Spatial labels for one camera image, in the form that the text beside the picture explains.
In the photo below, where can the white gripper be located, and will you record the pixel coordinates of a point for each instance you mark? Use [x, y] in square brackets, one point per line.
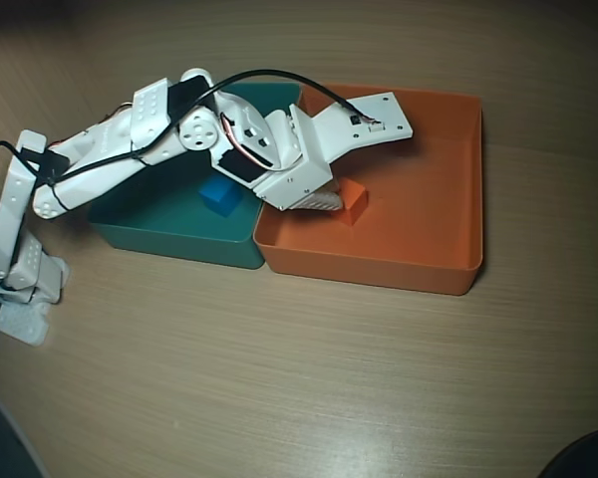
[305, 183]

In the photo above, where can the orange cube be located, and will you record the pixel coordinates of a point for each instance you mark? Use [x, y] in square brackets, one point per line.
[355, 201]

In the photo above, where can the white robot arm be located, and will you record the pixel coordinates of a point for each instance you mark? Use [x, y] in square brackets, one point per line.
[104, 144]

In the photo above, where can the blue cube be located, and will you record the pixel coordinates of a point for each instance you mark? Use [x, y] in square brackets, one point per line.
[219, 196]

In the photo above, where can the orange plastic box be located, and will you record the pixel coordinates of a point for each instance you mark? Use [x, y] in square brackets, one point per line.
[428, 199]

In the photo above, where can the teal plastic box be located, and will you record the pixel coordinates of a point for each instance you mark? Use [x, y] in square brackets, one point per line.
[179, 244]

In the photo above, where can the white foam base pad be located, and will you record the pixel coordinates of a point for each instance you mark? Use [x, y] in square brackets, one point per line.
[22, 326]

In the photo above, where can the dark round object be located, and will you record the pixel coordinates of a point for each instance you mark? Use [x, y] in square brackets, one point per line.
[588, 455]

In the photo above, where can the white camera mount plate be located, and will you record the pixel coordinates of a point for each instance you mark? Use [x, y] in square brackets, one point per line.
[339, 134]

